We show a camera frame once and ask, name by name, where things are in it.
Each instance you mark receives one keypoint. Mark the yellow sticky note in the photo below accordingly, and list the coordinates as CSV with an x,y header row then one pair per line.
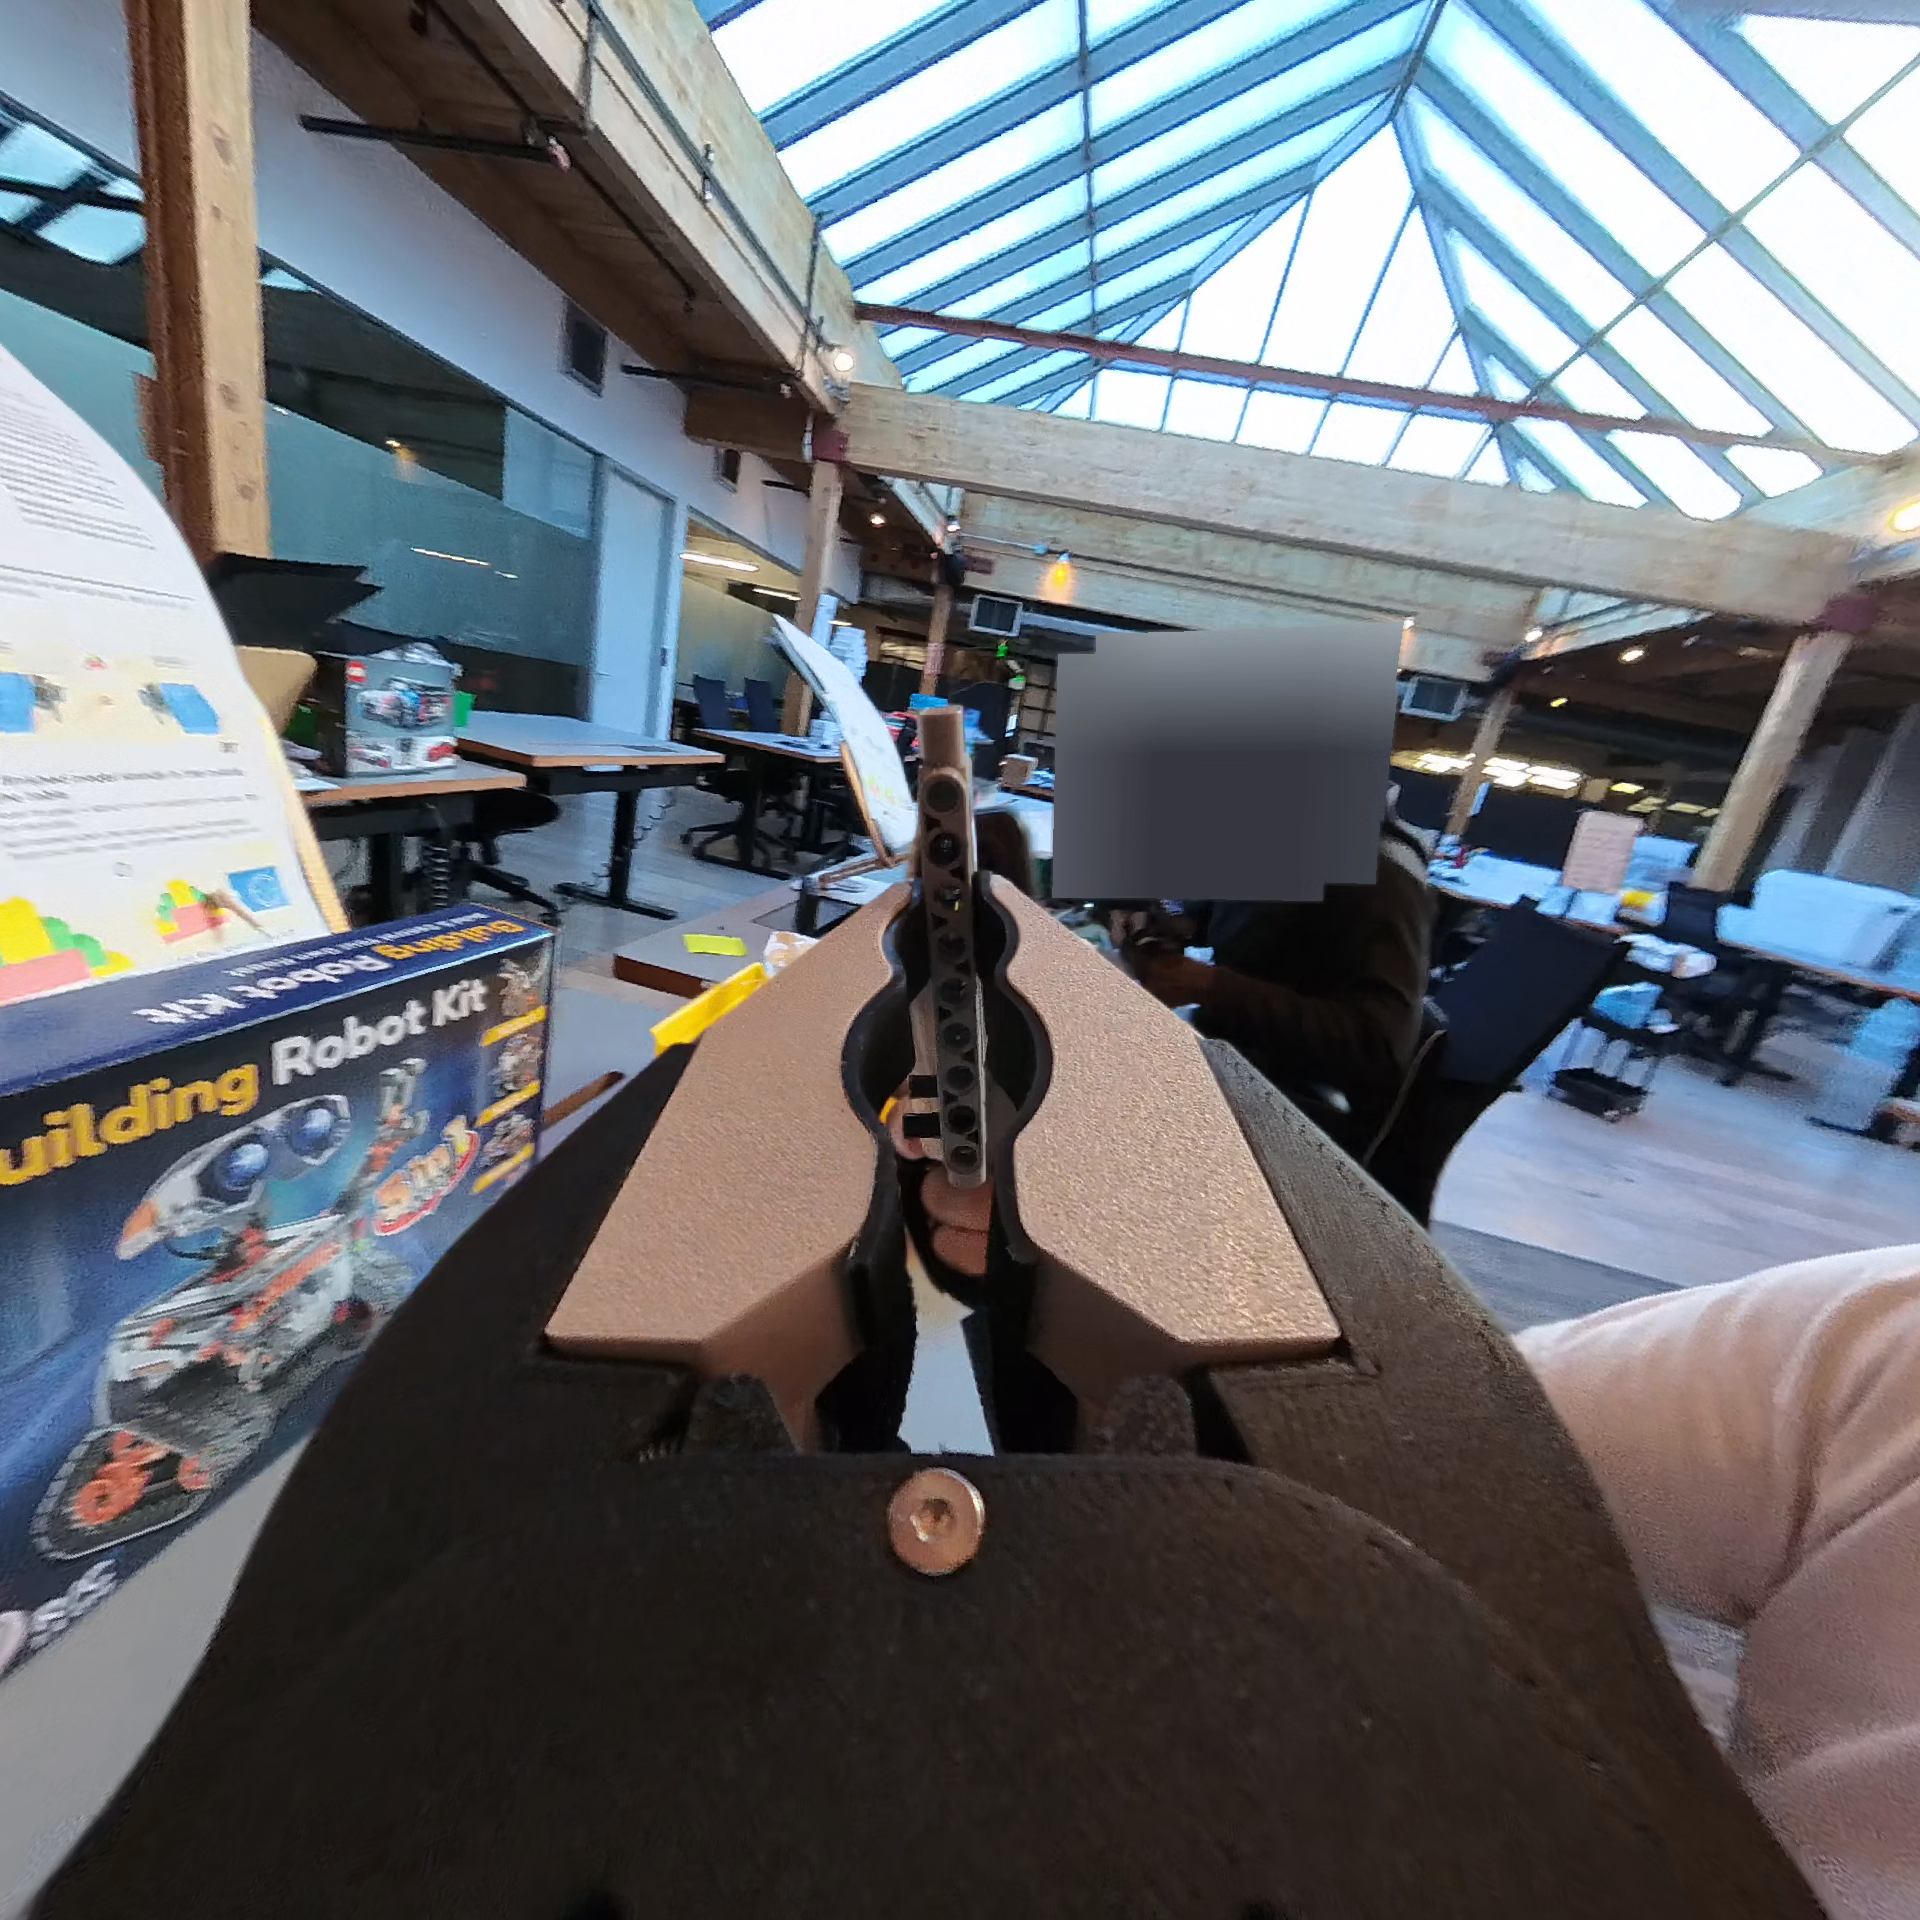
x,y
711,946

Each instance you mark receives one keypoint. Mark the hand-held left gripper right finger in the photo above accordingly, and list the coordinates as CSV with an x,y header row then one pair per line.
x,y
1155,1186

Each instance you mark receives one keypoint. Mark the grey desk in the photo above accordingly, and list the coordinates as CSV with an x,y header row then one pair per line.
x,y
600,1037

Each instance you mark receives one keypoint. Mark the yellow parts bin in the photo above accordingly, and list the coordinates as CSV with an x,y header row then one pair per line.
x,y
713,1010

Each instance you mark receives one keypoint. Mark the black office chair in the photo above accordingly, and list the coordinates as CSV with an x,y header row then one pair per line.
x,y
1517,1005

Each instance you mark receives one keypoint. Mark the wood-edged standing desk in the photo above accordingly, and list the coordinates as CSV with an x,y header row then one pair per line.
x,y
586,745

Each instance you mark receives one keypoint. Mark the grey perforated building beam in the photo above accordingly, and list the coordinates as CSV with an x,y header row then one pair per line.
x,y
950,932

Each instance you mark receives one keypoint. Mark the printed instruction sheet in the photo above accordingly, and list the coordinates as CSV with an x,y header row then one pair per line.
x,y
856,722
105,722

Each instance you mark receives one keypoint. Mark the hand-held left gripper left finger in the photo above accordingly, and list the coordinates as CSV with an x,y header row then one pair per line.
x,y
721,1186

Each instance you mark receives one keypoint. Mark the blue robot kit box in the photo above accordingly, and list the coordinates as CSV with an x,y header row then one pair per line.
x,y
285,1141

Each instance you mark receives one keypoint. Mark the wooden sheet stand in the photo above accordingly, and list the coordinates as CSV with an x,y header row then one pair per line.
x,y
285,705

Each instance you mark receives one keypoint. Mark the wall air unit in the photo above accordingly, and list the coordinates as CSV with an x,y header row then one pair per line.
x,y
995,614

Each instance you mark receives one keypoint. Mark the toy set box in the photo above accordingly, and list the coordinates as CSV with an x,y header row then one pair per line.
x,y
399,714

